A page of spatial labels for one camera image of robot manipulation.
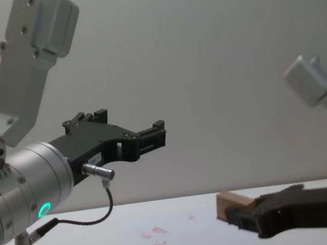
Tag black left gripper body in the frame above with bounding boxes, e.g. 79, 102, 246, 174
46, 113, 144, 191

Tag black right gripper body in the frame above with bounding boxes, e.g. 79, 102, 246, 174
252, 183, 327, 241

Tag small wooden block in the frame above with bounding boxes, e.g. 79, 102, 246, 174
212, 188, 259, 228

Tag white table cloth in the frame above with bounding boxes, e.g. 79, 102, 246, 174
0, 174, 327, 245

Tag white curtain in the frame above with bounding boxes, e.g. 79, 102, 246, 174
0, 0, 327, 227

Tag thin dark cable silver plugs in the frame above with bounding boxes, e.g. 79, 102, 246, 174
4, 159, 125, 245

